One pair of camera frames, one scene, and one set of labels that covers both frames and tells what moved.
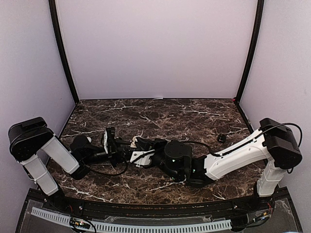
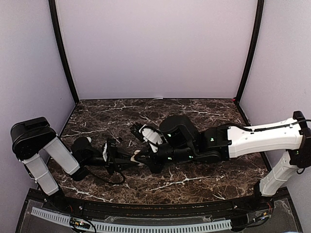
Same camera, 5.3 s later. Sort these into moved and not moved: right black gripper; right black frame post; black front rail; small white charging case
Moved: small white charging case; right black gripper
Not moved: right black frame post; black front rail
